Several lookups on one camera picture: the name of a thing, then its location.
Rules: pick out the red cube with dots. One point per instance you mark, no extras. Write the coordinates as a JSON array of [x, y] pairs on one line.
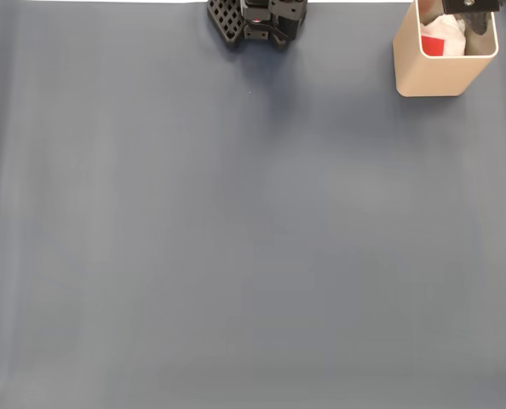
[[432, 47]]

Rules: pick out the beige rounded box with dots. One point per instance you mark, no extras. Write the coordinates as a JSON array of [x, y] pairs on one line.
[[432, 76]]

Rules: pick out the white crumpled paper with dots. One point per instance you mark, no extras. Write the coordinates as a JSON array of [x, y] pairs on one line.
[[453, 38]]

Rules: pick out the dark grey table mat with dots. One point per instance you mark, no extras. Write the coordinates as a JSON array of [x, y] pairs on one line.
[[253, 255]]

